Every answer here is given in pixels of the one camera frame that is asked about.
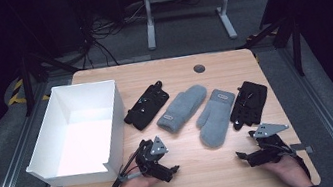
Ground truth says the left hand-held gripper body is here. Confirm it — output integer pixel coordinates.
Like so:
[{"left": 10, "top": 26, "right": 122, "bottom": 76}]
[{"left": 131, "top": 134, "right": 175, "bottom": 184}]

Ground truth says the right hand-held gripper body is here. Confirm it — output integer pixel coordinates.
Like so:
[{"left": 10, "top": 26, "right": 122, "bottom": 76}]
[{"left": 245, "top": 118, "right": 296, "bottom": 168}]

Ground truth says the grey knit mitten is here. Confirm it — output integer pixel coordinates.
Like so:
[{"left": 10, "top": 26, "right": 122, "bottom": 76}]
[
  {"left": 151, "top": 82, "right": 213, "bottom": 136},
  {"left": 191, "top": 86, "right": 243, "bottom": 152}
]

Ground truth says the black glove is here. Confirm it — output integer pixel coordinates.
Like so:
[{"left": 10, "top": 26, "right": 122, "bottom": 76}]
[
  {"left": 118, "top": 79, "right": 175, "bottom": 134},
  {"left": 224, "top": 77, "right": 275, "bottom": 133}
]

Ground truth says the white box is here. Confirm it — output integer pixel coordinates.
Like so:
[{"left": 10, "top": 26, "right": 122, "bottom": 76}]
[{"left": 14, "top": 76, "right": 136, "bottom": 187}]

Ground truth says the person's right hand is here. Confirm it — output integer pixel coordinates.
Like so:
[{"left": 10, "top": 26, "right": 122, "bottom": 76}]
[{"left": 258, "top": 151, "right": 315, "bottom": 187}]

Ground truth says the black metal stand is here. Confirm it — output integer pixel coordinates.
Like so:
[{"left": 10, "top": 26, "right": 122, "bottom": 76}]
[
  {"left": 231, "top": 11, "right": 308, "bottom": 87},
  {"left": 15, "top": 44, "right": 88, "bottom": 118}
]

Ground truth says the yellow black hazard tape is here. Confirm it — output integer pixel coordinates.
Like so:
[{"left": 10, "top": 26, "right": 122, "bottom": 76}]
[{"left": 4, "top": 74, "right": 52, "bottom": 107}]

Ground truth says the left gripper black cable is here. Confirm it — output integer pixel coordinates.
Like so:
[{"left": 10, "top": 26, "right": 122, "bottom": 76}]
[{"left": 103, "top": 142, "right": 153, "bottom": 187}]

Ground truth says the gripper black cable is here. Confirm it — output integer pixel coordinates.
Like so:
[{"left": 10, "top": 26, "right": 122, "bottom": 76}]
[
  {"left": 103, "top": 142, "right": 153, "bottom": 187},
  {"left": 271, "top": 136, "right": 313, "bottom": 186}
]

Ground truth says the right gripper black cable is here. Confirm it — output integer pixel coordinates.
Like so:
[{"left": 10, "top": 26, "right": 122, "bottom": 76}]
[{"left": 271, "top": 136, "right": 313, "bottom": 186}]

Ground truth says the grey table cable grommet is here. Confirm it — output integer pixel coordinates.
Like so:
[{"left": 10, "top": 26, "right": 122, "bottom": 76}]
[{"left": 192, "top": 63, "right": 207, "bottom": 75}]

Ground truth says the bundle of floor cables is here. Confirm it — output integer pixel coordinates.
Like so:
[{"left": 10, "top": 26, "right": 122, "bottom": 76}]
[{"left": 70, "top": 0, "right": 157, "bottom": 72}]

